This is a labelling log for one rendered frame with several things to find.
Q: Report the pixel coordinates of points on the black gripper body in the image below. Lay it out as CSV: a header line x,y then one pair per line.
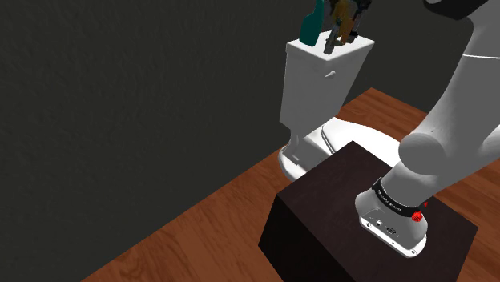
x,y
363,4

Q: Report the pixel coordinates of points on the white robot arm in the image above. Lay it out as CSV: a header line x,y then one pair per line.
x,y
449,129

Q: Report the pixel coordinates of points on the teal bottle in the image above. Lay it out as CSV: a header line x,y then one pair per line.
x,y
312,29

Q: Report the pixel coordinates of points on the white toilet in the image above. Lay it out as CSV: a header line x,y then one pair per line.
x,y
312,90

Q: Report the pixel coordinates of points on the dark robot stand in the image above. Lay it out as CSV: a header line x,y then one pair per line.
x,y
324,203

